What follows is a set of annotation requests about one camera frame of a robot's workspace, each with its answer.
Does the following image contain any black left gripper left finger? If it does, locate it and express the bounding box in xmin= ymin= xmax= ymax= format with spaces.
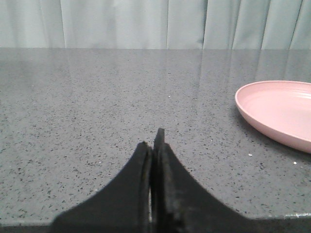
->
xmin=50 ymin=142 xmax=152 ymax=233

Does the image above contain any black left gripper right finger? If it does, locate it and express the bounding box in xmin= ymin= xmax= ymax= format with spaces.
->
xmin=151 ymin=128 xmax=311 ymax=233

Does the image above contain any pink plate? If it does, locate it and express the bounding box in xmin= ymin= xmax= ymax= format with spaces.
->
xmin=235 ymin=81 xmax=311 ymax=153

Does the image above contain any white curtain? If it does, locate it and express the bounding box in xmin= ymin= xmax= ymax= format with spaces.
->
xmin=0 ymin=0 xmax=311 ymax=50

